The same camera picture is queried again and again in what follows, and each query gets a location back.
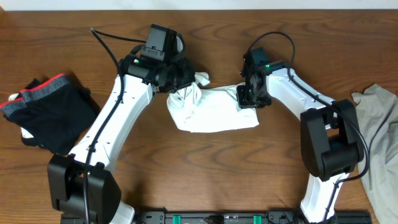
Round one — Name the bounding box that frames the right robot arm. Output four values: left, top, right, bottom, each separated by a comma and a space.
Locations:
237, 47, 364, 223

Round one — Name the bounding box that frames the right black cable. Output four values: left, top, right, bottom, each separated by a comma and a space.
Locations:
247, 30, 371, 223

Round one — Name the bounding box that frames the black folded shorts red waistband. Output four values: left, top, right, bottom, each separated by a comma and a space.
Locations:
1, 73, 98, 156

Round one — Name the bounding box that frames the black cable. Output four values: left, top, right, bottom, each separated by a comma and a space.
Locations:
247, 30, 371, 223
82, 27, 147, 224

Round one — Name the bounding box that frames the left black cable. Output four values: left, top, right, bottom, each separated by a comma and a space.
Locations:
82, 27, 147, 224

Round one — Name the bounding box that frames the white t-shirt black print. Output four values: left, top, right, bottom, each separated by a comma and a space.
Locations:
167, 72, 259, 133

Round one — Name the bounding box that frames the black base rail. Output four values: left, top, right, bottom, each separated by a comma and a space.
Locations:
60, 210, 373, 224

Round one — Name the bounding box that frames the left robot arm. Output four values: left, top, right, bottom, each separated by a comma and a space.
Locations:
47, 24, 195, 223

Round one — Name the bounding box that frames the grey-beige shirt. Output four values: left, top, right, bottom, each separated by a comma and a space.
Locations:
351, 84, 397, 223

